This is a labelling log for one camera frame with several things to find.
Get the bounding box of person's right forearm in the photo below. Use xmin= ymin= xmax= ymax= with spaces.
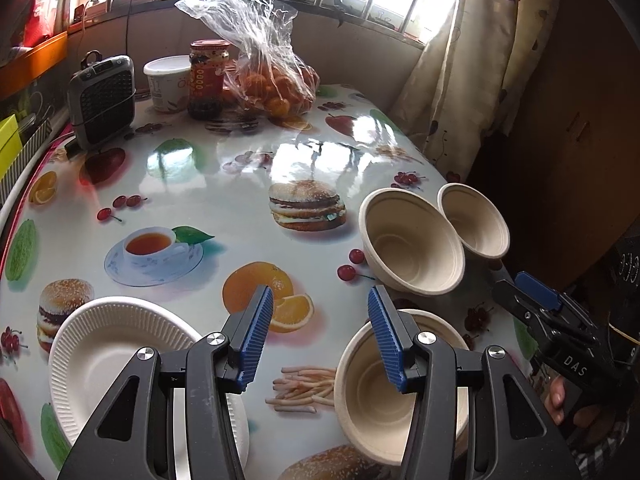
xmin=565 ymin=407 xmax=632 ymax=480

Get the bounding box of thick lime green box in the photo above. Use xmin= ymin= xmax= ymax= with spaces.
xmin=0 ymin=114 xmax=23 ymax=181

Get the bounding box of fruit printed tablecloth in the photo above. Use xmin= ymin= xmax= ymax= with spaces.
xmin=0 ymin=82 xmax=546 ymax=480

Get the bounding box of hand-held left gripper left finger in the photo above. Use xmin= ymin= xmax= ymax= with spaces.
xmin=57 ymin=284 xmax=275 ymax=480

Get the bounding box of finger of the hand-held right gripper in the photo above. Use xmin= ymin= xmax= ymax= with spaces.
xmin=515 ymin=271 xmax=581 ymax=313
xmin=492 ymin=280 xmax=557 ymax=347

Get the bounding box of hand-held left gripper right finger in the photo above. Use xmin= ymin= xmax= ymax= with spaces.
xmin=367 ymin=285 xmax=581 ymax=480

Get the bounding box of white foam plate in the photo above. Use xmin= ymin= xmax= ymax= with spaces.
xmin=220 ymin=390 xmax=251 ymax=473
xmin=48 ymin=296 xmax=236 ymax=461

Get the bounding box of grey small heater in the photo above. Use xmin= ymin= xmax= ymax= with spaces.
xmin=67 ymin=50 xmax=137 ymax=151

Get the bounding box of white plastic tub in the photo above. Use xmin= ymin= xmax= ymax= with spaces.
xmin=143 ymin=55 xmax=193 ymax=113

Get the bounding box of person's right hand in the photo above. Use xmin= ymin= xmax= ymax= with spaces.
xmin=544 ymin=374 xmax=601 ymax=431

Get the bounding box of red gift bag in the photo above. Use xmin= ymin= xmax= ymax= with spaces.
xmin=20 ymin=0 xmax=76 ymax=56

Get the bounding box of clear plastic bag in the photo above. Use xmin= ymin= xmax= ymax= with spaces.
xmin=175 ymin=0 xmax=321 ymax=121

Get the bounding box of small beige paper bowl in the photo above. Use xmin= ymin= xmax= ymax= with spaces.
xmin=437 ymin=182 xmax=511 ymax=261

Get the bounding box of brown wooden cabinet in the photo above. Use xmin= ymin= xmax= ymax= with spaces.
xmin=465 ymin=0 xmax=640 ymax=291

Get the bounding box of pile of oranges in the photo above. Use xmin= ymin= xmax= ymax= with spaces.
xmin=222 ymin=67 xmax=318 ymax=118

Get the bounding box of grey chevron box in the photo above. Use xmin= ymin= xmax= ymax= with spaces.
xmin=17 ymin=112 xmax=53 ymax=161

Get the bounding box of red label glass jar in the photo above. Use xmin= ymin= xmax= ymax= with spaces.
xmin=187 ymin=39 xmax=232 ymax=121

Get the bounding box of orange box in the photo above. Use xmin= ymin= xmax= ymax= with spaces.
xmin=0 ymin=30 xmax=68 ymax=101

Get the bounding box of spotted beige curtain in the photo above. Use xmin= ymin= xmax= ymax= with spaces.
xmin=390 ymin=0 xmax=566 ymax=181

